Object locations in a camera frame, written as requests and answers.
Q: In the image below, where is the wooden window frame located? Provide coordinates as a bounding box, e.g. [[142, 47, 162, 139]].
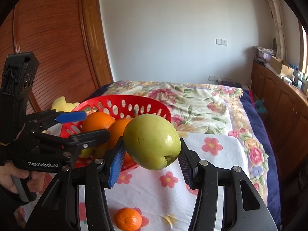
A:
[[298, 21, 308, 75]]

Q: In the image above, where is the floral bed sheet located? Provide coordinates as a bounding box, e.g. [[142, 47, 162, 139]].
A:
[[95, 80, 270, 205]]

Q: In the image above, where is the white flower print towel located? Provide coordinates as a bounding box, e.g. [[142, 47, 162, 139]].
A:
[[14, 132, 249, 231]]

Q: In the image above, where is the large round orange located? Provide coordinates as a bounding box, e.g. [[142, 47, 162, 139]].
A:
[[82, 112, 116, 133]]

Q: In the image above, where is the teal cloth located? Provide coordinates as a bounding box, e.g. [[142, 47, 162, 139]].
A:
[[254, 98, 269, 114]]

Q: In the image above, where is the green apple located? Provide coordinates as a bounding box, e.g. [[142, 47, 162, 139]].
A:
[[80, 146, 95, 159]]

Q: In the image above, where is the red plastic basket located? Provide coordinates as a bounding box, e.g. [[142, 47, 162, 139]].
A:
[[60, 95, 172, 173]]

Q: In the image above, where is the wooden cabinet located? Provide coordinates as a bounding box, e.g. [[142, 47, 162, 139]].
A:
[[250, 61, 308, 175]]

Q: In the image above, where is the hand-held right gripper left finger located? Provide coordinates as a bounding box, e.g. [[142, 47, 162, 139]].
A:
[[29, 136, 127, 231]]

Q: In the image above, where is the large yellow-green apple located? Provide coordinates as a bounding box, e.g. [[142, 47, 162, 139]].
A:
[[123, 115, 182, 171]]

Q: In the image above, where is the small mandarin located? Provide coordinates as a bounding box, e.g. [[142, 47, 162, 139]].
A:
[[114, 207, 143, 231]]

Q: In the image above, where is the person's left hand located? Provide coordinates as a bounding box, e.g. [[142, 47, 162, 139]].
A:
[[0, 161, 47, 194]]

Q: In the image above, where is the yellow plush toy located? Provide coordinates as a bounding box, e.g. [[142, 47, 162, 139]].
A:
[[51, 96, 80, 113]]

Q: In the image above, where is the cardboard box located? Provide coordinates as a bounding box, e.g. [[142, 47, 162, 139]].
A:
[[270, 56, 295, 76]]

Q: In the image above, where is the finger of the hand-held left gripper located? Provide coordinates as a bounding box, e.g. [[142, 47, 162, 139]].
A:
[[30, 129, 110, 155], [24, 110, 87, 131]]

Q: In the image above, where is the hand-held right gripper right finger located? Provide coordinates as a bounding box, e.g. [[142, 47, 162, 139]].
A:
[[177, 137, 278, 231]]

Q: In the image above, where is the beige curtain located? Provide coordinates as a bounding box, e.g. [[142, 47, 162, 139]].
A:
[[258, 0, 287, 61]]

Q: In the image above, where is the dark blue blanket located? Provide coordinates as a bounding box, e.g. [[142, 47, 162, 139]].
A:
[[240, 88, 282, 227]]

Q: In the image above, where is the oval orange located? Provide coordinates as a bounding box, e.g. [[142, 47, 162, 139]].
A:
[[106, 119, 136, 164]]

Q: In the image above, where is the wooden door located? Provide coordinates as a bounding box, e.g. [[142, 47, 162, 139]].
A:
[[83, 0, 114, 87]]

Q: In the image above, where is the wooden louvered wardrobe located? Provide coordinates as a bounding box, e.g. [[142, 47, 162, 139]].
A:
[[0, 0, 106, 116]]

